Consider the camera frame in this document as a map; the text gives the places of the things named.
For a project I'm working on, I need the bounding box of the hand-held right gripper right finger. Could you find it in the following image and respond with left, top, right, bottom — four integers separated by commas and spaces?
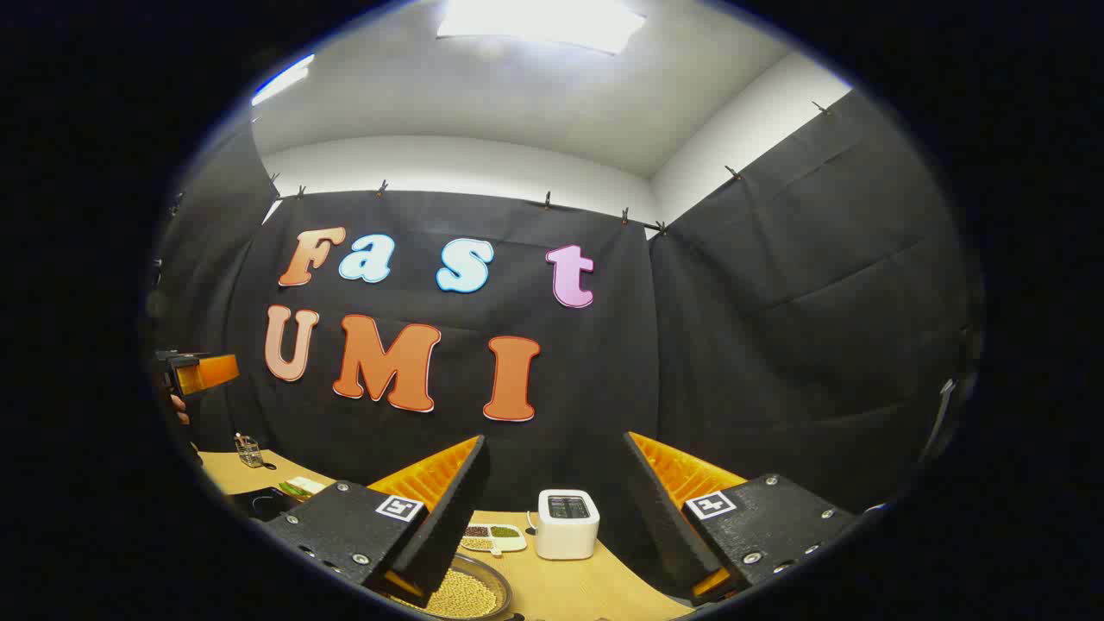
623, 430, 862, 605

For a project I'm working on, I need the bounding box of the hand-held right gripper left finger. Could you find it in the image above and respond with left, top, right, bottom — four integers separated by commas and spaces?
261, 434, 492, 608

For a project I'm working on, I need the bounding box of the pile of soybeans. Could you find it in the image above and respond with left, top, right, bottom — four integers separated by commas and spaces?
404, 567, 502, 619

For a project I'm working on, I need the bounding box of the stainless steel pot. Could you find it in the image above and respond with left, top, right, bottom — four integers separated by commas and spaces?
384, 552, 527, 621

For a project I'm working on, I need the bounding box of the black induction cooktop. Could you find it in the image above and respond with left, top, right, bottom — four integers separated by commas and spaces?
230, 486, 304, 525

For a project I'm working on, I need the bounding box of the white divided bean tray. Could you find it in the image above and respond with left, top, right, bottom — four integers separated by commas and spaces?
459, 523, 529, 555

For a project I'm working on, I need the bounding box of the white toaster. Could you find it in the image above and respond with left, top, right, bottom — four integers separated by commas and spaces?
535, 488, 602, 561

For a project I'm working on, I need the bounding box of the black backdrop cloth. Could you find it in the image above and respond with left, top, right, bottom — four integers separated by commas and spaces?
142, 86, 984, 553

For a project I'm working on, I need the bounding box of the ceiling light panel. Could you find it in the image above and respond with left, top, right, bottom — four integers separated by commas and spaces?
251, 53, 317, 107
436, 0, 647, 55

